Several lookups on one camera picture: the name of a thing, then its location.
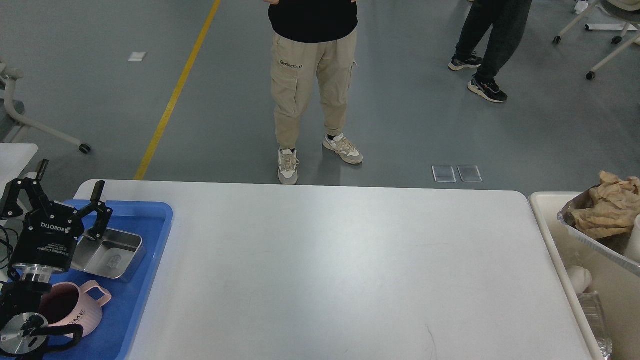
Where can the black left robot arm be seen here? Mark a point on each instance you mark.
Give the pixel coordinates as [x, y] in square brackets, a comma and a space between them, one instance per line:
[25, 333]

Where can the pink ribbed mug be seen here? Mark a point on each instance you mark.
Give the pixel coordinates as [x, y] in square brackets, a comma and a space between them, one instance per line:
[71, 304]

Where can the beige plastic bin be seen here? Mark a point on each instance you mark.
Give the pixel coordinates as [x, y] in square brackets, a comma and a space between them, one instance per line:
[618, 289]

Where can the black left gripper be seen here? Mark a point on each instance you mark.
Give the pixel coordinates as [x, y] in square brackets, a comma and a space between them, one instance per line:
[47, 237]

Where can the clear plastic bottle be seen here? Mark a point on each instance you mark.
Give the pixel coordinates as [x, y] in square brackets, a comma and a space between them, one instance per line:
[591, 305]

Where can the aluminium foil tray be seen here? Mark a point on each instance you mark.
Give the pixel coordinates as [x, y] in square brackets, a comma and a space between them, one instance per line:
[612, 247]

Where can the brown paper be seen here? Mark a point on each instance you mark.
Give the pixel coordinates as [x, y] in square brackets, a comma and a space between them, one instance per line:
[616, 204]

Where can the square steel tray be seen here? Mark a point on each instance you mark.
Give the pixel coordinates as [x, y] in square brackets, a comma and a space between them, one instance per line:
[116, 255]

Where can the white office chair base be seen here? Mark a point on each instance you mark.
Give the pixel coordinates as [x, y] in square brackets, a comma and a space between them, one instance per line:
[625, 11]

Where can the blue plastic tray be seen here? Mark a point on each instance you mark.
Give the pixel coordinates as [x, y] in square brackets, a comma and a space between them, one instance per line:
[114, 335]

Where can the bystander in dark trousers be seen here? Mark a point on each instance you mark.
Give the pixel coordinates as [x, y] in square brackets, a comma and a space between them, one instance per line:
[491, 34]

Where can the person in beige trousers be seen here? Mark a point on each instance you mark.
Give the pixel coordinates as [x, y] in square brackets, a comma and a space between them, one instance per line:
[314, 42]

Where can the white side table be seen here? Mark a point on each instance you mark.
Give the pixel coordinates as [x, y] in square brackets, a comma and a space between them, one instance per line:
[14, 157]

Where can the white paper cup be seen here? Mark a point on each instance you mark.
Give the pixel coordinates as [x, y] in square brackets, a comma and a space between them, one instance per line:
[632, 251]

